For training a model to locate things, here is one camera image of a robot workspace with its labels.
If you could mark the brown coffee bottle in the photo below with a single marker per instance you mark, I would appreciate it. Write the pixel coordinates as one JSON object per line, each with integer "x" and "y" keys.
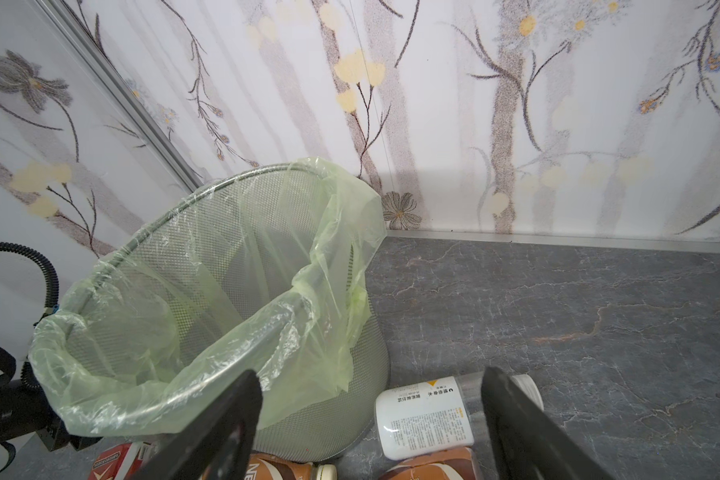
{"x": 263, "y": 466}
{"x": 452, "y": 464}

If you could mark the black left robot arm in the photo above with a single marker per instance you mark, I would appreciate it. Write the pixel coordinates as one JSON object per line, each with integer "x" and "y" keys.
{"x": 24, "y": 409}

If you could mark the mesh waste bin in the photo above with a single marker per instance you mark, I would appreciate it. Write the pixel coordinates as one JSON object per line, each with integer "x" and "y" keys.
{"x": 276, "y": 288}

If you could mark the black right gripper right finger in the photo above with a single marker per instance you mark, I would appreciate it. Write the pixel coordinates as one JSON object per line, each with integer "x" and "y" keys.
{"x": 526, "y": 444}

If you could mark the brown coffee bottle right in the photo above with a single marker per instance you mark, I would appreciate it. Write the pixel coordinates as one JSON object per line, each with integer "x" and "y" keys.
{"x": 452, "y": 464}

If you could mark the red label water bottle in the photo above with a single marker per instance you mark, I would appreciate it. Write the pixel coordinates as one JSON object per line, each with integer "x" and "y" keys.
{"x": 122, "y": 461}

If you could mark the brown coffee bottle upper left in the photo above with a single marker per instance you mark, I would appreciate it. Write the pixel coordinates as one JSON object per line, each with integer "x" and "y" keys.
{"x": 263, "y": 466}

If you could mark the white label clear bottle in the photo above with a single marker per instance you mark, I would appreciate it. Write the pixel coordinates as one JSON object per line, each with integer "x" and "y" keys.
{"x": 431, "y": 416}

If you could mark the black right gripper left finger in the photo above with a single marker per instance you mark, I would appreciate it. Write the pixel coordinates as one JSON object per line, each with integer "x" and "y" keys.
{"x": 217, "y": 444}

